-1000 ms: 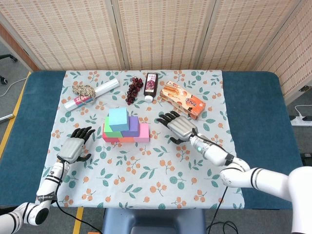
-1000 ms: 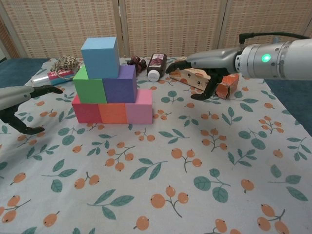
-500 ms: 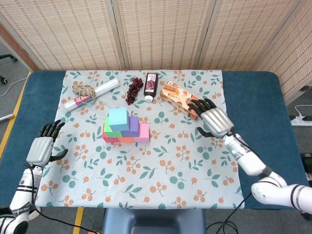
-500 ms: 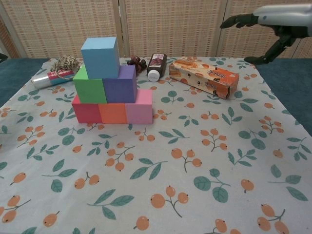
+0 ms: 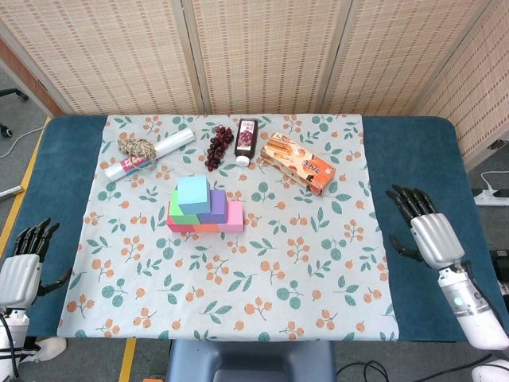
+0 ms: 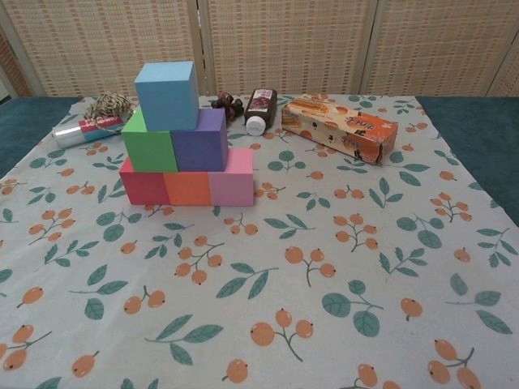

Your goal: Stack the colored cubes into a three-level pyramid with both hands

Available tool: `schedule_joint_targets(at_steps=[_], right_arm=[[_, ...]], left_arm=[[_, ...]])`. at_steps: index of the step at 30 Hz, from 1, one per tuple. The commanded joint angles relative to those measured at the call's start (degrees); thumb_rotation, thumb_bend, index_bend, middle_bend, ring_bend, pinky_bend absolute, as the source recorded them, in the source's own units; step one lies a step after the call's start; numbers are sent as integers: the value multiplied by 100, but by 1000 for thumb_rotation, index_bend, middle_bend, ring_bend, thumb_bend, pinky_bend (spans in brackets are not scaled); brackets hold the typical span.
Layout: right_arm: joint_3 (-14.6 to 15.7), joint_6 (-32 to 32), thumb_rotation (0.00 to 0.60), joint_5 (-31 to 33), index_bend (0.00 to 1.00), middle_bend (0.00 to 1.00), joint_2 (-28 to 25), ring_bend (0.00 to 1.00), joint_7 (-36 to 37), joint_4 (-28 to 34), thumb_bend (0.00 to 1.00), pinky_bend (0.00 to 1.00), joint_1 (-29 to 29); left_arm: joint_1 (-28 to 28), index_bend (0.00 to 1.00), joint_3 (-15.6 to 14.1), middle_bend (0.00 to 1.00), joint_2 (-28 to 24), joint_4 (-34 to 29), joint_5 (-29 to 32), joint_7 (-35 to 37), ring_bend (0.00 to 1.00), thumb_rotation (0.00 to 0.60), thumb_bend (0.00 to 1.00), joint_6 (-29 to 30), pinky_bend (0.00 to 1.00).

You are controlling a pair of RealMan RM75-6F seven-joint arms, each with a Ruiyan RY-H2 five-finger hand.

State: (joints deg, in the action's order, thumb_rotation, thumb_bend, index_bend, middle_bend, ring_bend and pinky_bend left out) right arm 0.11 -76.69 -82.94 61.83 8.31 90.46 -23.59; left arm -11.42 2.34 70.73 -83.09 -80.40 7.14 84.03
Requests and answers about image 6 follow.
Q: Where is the pink block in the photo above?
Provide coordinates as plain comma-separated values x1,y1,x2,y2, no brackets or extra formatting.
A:
208,147,255,208

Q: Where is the orange block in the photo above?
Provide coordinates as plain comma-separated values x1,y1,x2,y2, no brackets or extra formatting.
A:
163,170,214,207

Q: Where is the purple block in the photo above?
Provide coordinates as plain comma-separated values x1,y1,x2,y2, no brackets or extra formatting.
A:
169,108,229,173

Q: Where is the magenta block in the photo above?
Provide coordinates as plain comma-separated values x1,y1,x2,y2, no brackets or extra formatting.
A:
119,156,171,206

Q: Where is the green block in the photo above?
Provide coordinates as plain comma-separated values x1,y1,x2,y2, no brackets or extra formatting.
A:
121,109,179,173

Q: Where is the light blue block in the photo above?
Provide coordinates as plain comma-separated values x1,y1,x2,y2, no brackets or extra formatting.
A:
134,61,200,132

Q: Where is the dark grape juice bottle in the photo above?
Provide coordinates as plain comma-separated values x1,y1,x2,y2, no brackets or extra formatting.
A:
244,88,279,135

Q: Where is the dark red grape bunch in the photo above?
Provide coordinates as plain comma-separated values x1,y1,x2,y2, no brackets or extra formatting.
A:
210,92,245,119

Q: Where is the orange biscuit box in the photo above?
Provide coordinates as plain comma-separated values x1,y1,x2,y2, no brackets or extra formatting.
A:
281,93,400,167

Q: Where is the floral fruit print tablecloth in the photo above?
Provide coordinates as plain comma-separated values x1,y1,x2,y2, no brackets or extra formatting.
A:
0,93,519,389

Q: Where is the woven bamboo folding screen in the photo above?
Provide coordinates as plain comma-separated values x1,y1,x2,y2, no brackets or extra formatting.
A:
0,0,519,98

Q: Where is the beige twine bundle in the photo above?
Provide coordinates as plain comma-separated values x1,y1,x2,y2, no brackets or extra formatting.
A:
87,91,135,135

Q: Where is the clear plastic wrap roll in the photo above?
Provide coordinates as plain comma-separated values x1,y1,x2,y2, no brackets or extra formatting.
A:
51,115,141,148

